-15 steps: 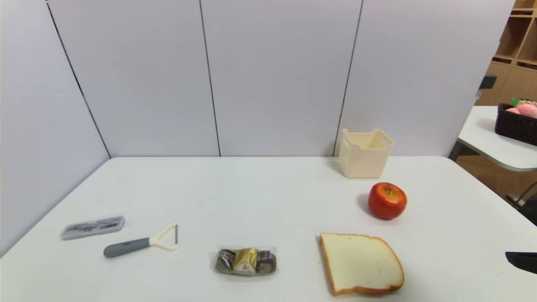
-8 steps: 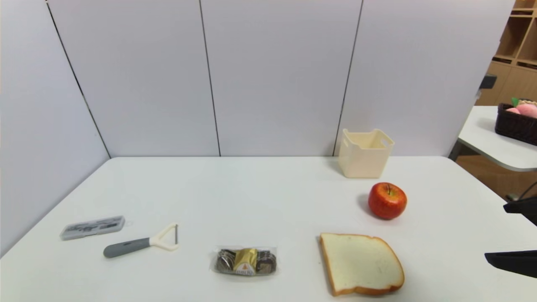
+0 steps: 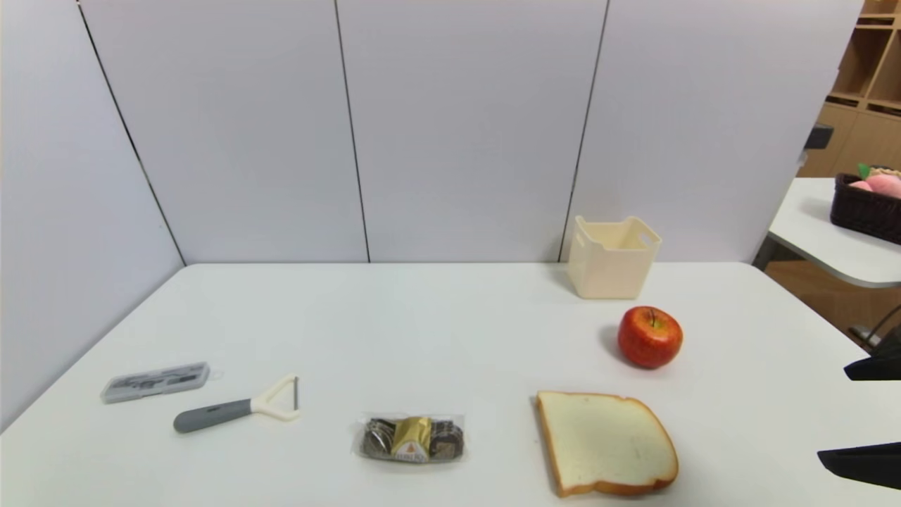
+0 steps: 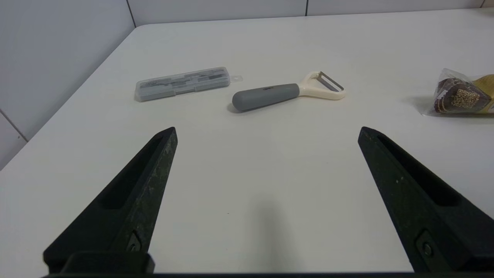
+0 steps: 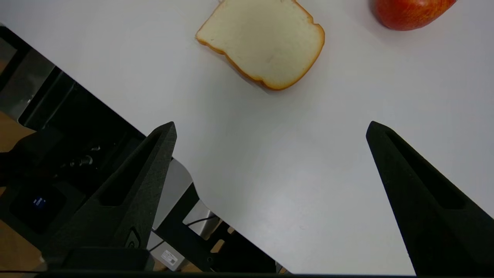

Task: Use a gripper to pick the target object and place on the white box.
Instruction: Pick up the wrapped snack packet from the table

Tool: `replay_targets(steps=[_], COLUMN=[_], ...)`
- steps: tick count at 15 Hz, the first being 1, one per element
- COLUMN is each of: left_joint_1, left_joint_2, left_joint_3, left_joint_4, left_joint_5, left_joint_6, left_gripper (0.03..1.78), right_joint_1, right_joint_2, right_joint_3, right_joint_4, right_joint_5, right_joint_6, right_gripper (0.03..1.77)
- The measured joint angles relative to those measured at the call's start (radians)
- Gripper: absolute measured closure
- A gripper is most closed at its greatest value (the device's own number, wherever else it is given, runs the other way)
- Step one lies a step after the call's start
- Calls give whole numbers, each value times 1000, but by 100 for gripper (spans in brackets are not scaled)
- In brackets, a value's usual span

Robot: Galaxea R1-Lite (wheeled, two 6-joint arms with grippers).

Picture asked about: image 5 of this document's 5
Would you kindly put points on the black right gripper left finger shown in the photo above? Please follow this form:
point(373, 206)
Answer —
point(127, 208)

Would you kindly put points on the red apple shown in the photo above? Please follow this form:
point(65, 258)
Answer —
point(409, 13)

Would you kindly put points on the white bread slice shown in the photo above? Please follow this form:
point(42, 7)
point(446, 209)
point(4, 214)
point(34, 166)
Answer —
point(266, 38)

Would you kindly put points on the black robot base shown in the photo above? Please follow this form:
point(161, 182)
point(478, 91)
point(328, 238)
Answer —
point(77, 127)

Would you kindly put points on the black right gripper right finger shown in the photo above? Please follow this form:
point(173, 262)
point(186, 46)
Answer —
point(444, 227)

